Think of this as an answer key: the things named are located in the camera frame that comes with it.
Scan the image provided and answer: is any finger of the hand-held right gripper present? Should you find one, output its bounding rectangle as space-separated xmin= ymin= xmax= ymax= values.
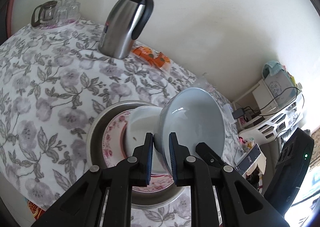
xmin=195 ymin=142 xmax=227 ymax=167

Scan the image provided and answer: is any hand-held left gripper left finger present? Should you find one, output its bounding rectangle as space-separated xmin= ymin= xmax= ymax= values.
xmin=31 ymin=132 xmax=154 ymax=227

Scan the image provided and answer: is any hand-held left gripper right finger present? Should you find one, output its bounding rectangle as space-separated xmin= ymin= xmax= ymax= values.
xmin=168 ymin=132 xmax=290 ymax=227

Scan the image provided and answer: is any light blue bowl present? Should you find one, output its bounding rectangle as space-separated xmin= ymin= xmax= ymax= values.
xmin=154 ymin=87 xmax=225 ymax=175

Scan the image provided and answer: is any small white bowl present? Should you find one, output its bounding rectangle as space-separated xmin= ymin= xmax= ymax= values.
xmin=124 ymin=106 xmax=173 ymax=175

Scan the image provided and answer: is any round pink floral plate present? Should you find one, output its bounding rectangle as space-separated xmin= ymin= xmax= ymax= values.
xmin=102 ymin=110 xmax=175 ymax=192

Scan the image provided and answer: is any large stainless steel basin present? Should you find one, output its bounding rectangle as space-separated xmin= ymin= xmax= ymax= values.
xmin=86 ymin=100 xmax=187 ymax=209

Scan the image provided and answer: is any cream paper bag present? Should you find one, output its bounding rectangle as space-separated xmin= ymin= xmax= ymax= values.
xmin=246 ymin=154 xmax=267 ymax=175

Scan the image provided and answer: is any black cloth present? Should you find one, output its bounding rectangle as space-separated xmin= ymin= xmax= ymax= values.
xmin=250 ymin=169 xmax=263 ymax=190

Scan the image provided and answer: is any black smartphone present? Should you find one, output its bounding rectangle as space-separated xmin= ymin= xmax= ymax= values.
xmin=235 ymin=143 xmax=262 ymax=175

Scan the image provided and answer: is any white power strip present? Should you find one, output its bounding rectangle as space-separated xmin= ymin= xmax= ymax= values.
xmin=223 ymin=104 xmax=237 ymax=124

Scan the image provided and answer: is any white plastic rack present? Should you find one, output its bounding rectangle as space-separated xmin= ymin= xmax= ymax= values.
xmin=239 ymin=101 xmax=304 ymax=142

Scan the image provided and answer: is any black charger adapter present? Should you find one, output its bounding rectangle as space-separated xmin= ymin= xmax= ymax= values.
xmin=232 ymin=108 xmax=247 ymax=119

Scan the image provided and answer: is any clear glass mug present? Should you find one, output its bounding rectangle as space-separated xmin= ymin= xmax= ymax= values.
xmin=195 ymin=72 xmax=218 ymax=95

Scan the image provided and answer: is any grey printed box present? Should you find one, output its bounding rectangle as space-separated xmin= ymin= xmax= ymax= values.
xmin=264 ymin=70 xmax=297 ymax=100

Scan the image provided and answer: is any orange snack packet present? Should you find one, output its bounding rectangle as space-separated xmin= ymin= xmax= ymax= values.
xmin=132 ymin=46 xmax=155 ymax=64
xmin=152 ymin=52 xmax=170 ymax=69

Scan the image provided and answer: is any teal cloth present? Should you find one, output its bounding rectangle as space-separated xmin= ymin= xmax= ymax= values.
xmin=262 ymin=61 xmax=284 ymax=78

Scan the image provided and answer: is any grey floral tablecloth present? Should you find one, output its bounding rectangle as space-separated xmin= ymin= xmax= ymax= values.
xmin=0 ymin=18 xmax=242 ymax=227

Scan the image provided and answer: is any stainless steel thermos jug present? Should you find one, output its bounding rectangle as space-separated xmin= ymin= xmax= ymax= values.
xmin=98 ymin=0 xmax=157 ymax=60

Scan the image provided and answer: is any white round tray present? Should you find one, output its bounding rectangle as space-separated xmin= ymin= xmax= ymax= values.
xmin=32 ymin=16 xmax=82 ymax=30

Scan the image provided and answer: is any clear drinking glass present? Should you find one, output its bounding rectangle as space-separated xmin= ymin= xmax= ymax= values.
xmin=55 ymin=5 xmax=69 ymax=24
xmin=65 ymin=0 xmax=82 ymax=19

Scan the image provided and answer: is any black charger cable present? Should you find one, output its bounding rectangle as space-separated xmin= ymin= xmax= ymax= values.
xmin=240 ymin=87 xmax=304 ymax=117

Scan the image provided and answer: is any glass pot with black handle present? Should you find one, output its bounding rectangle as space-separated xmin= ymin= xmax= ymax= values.
xmin=31 ymin=1 xmax=58 ymax=28

